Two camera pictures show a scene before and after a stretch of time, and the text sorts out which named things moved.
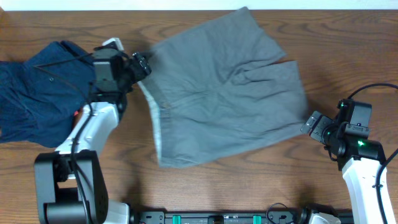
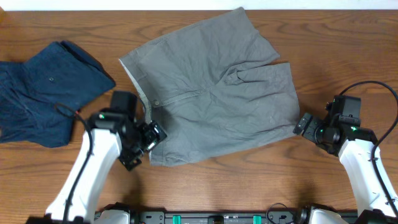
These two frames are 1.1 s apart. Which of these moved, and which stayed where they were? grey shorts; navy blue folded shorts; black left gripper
Moved: black left gripper
Stayed: navy blue folded shorts; grey shorts
